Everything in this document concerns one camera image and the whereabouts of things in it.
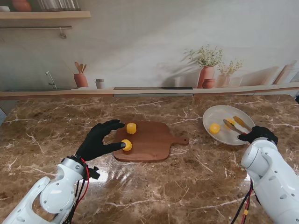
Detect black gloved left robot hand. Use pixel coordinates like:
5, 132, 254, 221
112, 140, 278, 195
76, 119, 126, 162

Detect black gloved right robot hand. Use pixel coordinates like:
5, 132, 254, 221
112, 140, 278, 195
237, 125, 279, 145

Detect red handled metal tongs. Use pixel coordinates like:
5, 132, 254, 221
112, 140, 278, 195
222, 116, 254, 137

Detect yellow corn chunk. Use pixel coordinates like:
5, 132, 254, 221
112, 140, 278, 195
121, 139, 133, 152
224, 118, 236, 130
209, 123, 221, 135
126, 122, 137, 135

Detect dark wooden cutting board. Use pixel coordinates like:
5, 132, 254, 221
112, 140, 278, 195
113, 120, 190, 163

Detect beige round plate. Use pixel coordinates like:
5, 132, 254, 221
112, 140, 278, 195
202, 105, 257, 146

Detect wooden counter ledge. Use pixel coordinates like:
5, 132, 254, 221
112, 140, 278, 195
0, 83, 299, 101

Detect leaning wooden boards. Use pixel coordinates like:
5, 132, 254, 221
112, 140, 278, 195
273, 62, 299, 84

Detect terracotta holder with wooden utensils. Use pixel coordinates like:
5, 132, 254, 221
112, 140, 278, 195
73, 62, 89, 88

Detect chrome faucet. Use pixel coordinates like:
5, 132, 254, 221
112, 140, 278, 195
45, 71, 58, 90

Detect row of glass jars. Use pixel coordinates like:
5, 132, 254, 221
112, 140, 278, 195
37, 0, 81, 12

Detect round terracotta pot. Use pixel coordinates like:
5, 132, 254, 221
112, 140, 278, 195
11, 0, 32, 12

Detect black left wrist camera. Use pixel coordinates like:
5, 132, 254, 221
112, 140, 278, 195
87, 166, 101, 180

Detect left arm red black cables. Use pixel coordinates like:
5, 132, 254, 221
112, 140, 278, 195
66, 157, 91, 224

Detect arm red black cables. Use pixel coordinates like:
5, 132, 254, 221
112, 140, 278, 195
230, 179, 255, 224
66, 157, 91, 224

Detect right arm red black cables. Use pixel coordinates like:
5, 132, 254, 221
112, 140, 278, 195
230, 179, 255, 224

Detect metal wall rail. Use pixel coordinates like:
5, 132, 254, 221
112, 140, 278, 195
0, 26, 73, 39

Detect light wooden wall shelf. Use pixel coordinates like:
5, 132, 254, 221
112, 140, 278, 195
0, 10, 91, 21

